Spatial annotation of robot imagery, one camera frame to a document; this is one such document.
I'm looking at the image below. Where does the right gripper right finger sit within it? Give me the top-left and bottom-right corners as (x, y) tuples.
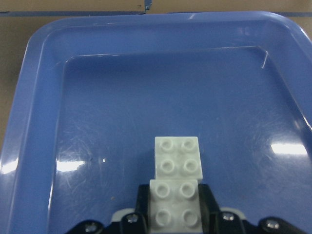
(198, 184), (220, 234)

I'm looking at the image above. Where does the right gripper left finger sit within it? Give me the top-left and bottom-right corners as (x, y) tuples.
(135, 184), (151, 234)

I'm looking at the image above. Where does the white block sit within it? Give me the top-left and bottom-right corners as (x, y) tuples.
(148, 179), (203, 234)
(155, 136), (203, 182)

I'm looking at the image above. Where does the blue plastic tray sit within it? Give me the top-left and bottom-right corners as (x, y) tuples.
(0, 12), (312, 234)

